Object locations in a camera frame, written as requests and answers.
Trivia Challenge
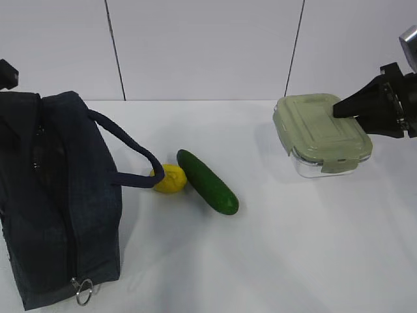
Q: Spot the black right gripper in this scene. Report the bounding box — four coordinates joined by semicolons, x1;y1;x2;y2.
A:
333;63;416;138

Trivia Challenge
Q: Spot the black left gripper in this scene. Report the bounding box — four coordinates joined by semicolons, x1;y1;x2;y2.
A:
0;59;19;90

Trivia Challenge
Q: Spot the glass container with green lid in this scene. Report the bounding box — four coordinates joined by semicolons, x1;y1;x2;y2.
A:
272;93;373;178

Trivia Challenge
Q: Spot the navy blue lunch bag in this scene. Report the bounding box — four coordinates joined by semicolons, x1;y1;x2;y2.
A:
1;91;164;310

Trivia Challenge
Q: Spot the green cucumber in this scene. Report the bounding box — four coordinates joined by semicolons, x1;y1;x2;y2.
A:
176;149;239;216

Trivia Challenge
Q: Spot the yellow lemon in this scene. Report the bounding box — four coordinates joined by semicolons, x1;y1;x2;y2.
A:
153;164;188;194

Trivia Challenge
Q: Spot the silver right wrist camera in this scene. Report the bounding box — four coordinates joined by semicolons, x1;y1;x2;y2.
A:
399;25;417;73

